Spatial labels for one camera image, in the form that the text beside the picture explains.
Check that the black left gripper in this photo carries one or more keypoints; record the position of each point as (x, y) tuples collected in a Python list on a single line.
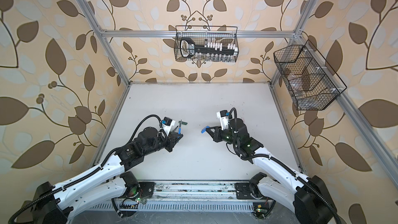
[(170, 140)]

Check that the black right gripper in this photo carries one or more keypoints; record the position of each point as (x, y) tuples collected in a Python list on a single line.
[(215, 135)]

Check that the blue pen cap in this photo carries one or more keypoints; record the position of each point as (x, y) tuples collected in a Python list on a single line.
[(204, 129)]

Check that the blue fountain pen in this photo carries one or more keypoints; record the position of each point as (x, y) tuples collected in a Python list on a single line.
[(179, 127)]

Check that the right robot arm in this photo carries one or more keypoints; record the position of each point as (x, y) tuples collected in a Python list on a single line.
[(307, 197)]

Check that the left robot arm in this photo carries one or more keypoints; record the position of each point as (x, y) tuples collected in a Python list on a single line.
[(111, 179)]

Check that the black tool in basket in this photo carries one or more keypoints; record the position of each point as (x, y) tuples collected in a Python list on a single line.
[(190, 48)]

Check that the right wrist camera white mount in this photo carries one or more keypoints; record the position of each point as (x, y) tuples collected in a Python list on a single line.
[(225, 117)]

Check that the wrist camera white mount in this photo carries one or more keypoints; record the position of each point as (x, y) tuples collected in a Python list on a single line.
[(225, 117), (167, 124)]

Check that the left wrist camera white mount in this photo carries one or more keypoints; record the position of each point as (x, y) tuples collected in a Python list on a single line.
[(167, 124)]

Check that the aluminium cage frame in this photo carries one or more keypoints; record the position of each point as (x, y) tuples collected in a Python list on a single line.
[(359, 38)]

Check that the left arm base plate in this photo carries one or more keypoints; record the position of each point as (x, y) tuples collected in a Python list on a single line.
[(142, 189)]

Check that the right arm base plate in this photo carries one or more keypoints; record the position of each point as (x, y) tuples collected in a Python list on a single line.
[(248, 191)]

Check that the black wire basket back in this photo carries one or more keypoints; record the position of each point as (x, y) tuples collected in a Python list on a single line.
[(221, 34)]

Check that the black wire basket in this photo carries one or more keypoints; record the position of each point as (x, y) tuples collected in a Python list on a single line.
[(221, 34), (311, 81)]

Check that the black wire basket right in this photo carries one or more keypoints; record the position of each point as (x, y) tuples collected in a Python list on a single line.
[(311, 81)]

